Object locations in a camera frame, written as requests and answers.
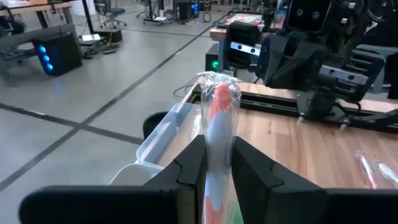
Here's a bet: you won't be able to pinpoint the orange toothbrush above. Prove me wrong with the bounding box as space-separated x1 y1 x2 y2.
195 70 244 224
355 150 379 190

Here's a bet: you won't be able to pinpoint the beige plastic bin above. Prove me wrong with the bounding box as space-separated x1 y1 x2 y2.
109 161 165 187

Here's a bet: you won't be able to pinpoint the grey desk frame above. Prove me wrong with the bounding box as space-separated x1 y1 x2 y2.
356 43 398 57

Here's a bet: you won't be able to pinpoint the black floor case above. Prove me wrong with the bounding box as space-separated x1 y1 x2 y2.
79 27 124 47

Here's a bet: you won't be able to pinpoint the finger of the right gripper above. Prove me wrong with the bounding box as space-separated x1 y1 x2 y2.
258 34 282 78
270 42 327 91

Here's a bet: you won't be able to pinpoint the equipment cart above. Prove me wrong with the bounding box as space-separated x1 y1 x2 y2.
142 0 174 27

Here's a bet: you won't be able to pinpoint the wooden desk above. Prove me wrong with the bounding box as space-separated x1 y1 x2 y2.
0 0 74 16

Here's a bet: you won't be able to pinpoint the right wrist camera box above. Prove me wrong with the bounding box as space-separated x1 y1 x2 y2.
285 0 333 34

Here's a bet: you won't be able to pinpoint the black computer tower blue lights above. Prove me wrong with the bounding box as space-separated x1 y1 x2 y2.
175 0 200 22
32 32 83 77

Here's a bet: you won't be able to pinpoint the blue toothbrush in clear wrapper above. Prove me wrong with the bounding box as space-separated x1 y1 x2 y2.
376 161 398 187

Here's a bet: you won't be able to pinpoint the black box with green light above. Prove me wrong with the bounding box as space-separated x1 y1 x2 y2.
204 42 221 73

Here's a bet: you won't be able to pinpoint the black round clamp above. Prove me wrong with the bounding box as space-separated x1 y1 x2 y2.
142 111 170 141

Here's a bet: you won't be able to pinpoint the office chair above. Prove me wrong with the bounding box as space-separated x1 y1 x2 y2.
101 6 127 29

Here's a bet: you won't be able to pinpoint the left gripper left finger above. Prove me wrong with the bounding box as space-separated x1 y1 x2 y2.
19 135 208 224

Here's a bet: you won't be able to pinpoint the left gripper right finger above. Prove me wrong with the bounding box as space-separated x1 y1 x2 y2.
231 136 398 224

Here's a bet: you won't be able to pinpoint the clear plastic bin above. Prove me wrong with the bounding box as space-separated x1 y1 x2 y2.
135 101 205 167

